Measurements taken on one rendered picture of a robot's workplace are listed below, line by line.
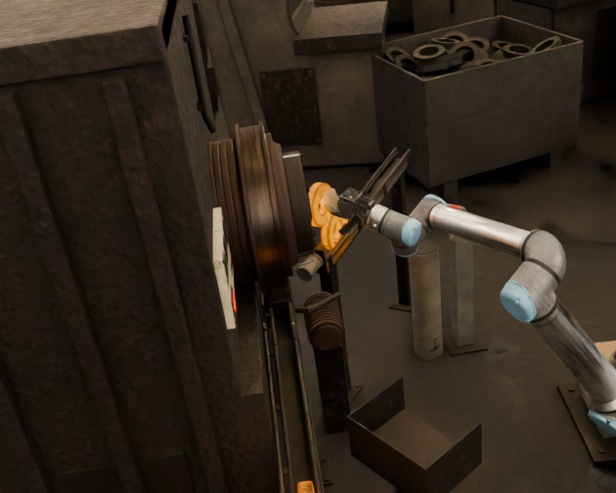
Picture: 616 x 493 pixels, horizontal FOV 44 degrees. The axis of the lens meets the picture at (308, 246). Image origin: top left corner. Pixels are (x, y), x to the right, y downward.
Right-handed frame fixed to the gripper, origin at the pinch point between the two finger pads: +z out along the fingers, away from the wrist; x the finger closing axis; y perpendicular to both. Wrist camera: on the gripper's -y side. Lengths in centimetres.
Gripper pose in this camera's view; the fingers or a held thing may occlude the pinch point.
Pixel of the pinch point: (319, 200)
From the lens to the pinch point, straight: 265.2
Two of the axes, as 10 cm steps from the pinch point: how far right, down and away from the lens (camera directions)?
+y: 1.2, -7.9, -6.0
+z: -8.7, -3.8, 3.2
